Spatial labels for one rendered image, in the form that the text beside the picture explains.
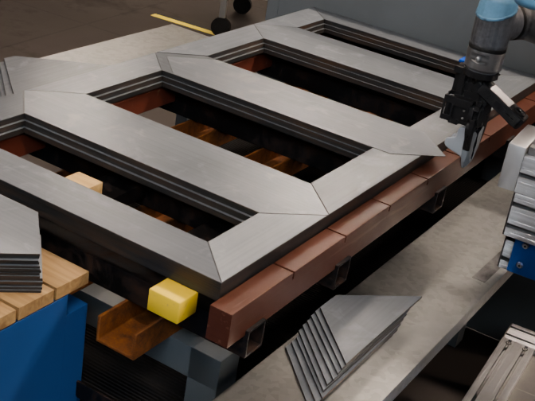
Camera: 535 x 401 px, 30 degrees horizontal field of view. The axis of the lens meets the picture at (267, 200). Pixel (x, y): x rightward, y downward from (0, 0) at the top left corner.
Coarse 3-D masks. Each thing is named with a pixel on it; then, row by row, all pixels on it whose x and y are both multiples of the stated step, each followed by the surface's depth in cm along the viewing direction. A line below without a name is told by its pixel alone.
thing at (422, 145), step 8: (424, 136) 220; (408, 144) 214; (416, 144) 215; (424, 144) 216; (432, 144) 216; (392, 152) 209; (400, 152) 209; (408, 152) 210; (416, 152) 211; (424, 152) 211
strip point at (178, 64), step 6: (168, 60) 240; (174, 60) 241; (180, 60) 241; (186, 60) 242; (192, 60) 243; (198, 60) 244; (204, 60) 244; (210, 60) 245; (216, 60) 246; (174, 66) 237; (180, 66) 238; (186, 66) 238; (192, 66) 239; (198, 66) 240; (174, 72) 233
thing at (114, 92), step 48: (240, 48) 260; (288, 48) 266; (384, 48) 286; (96, 96) 215; (192, 96) 229; (432, 96) 248; (96, 144) 190; (336, 144) 213; (0, 192) 172; (192, 192) 180; (96, 240) 163; (288, 240) 167; (192, 288) 154
